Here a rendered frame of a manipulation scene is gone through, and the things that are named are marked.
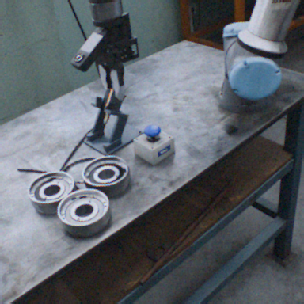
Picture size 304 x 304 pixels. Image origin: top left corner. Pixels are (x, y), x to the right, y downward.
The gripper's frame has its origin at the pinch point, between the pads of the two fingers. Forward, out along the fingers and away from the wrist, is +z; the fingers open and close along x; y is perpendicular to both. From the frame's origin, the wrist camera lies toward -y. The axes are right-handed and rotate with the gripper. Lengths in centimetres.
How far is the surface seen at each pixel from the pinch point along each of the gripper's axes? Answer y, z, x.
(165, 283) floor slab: 10, 92, 2
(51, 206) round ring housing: -29.4, 8.9, -12.5
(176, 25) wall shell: 171, 58, 139
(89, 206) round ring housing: -23.6, 9.5, -18.1
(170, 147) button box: 1.6, 9.6, -17.1
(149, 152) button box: -3.9, 8.3, -15.6
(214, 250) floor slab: 36, 92, -2
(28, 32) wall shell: 48, 23, 145
